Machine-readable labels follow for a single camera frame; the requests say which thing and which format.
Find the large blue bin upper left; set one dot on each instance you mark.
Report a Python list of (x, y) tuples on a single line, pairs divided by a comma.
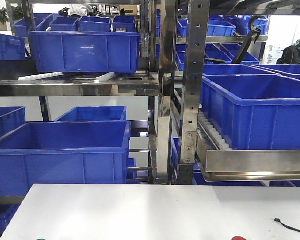
[(86, 52)]

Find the blue bin far left lower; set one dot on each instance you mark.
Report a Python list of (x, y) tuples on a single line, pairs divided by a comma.
[(11, 118)]

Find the large blue bin right shelf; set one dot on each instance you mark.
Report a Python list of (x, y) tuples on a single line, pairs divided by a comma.
[(254, 112)]

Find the blue bin far left upper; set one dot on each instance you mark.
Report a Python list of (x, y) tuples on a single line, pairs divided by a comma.
[(12, 48)]

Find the blue bin behind lower left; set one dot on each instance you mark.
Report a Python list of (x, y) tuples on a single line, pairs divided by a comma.
[(94, 113)]

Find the steel shelving rack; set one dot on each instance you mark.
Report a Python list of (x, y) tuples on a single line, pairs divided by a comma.
[(179, 137)]

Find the red mushroom push button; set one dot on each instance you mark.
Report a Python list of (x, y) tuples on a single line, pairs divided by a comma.
[(238, 238)]

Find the large blue bin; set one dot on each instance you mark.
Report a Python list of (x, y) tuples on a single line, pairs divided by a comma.
[(64, 153), (86, 52)]

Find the large blue bin lower left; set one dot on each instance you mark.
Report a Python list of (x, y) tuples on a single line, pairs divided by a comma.
[(64, 153)]

